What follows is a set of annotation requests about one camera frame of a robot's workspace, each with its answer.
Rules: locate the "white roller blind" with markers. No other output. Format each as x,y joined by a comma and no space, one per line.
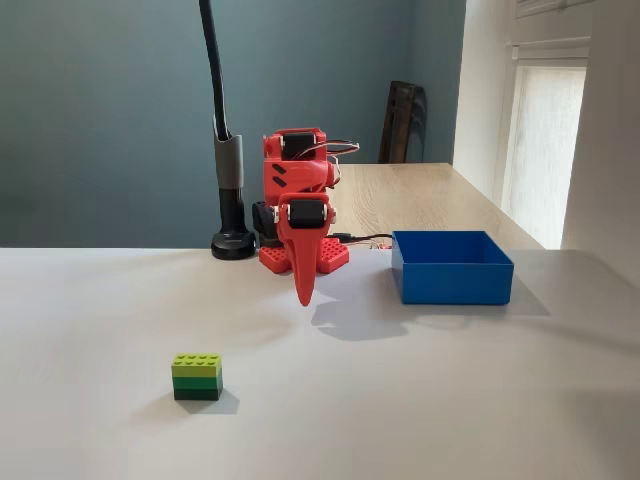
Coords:
545,150

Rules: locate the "red robot arm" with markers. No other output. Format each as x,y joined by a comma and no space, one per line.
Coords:
295,175

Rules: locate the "dark wooden leaning board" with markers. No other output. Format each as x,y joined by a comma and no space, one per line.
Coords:
402,125

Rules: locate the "gray tube sleeve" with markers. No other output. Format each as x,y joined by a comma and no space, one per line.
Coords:
228,162

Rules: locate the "black gooseneck stand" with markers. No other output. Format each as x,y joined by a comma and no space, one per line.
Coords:
217,75

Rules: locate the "green lego brick stack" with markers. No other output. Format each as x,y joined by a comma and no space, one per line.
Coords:
197,380

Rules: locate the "black table clamp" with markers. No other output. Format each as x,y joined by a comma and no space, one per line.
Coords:
262,220

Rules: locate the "blue plastic bin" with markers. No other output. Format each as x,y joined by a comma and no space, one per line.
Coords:
455,285

